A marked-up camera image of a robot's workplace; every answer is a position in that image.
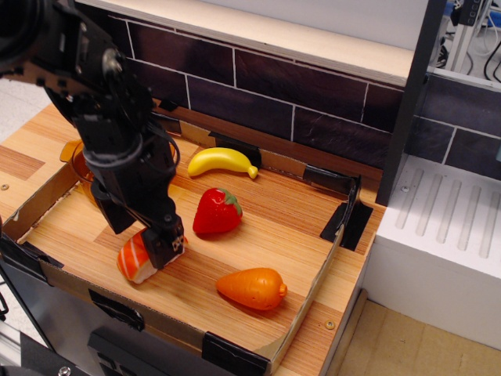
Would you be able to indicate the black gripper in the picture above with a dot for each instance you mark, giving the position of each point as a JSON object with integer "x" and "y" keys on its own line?
{"x": 133, "y": 187}

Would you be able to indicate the salmon sushi toy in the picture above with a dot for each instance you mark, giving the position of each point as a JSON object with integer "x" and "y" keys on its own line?
{"x": 133, "y": 260}

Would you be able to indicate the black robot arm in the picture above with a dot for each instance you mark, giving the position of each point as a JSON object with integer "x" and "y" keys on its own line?
{"x": 57, "y": 48}

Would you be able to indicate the orange transparent plastic pot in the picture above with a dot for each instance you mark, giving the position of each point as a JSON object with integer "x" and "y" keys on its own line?
{"x": 72, "y": 154}

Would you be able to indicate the cardboard fence with black tape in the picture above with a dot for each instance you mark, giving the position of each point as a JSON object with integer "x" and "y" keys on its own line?
{"x": 308, "y": 215}

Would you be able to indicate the red toy strawberry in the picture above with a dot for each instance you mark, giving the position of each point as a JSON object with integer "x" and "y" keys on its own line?
{"x": 218, "y": 211}

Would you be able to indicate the yellow toy banana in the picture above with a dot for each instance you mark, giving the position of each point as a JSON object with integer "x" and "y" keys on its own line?
{"x": 221, "y": 158}

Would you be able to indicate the orange toy carrot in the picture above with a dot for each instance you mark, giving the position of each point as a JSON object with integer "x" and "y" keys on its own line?
{"x": 257, "y": 288}

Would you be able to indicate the light wooden shelf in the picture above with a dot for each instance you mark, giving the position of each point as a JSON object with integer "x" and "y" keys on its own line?
{"x": 308, "y": 45}

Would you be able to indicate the white ribbed sink block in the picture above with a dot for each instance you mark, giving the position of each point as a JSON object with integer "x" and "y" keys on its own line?
{"x": 436, "y": 255}

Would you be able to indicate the dark grey vertical post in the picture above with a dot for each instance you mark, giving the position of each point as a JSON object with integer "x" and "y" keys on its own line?
{"x": 396, "y": 155}

